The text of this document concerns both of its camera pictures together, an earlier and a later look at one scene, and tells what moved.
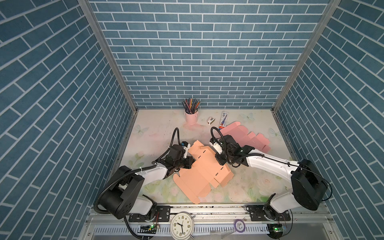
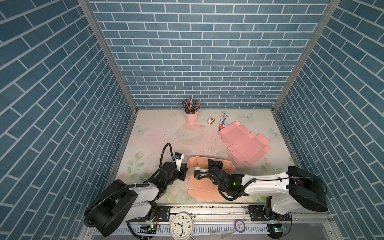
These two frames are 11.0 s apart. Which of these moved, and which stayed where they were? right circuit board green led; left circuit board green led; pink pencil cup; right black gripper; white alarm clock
Moved: right black gripper
Stayed: right circuit board green led; left circuit board green led; white alarm clock; pink pencil cup
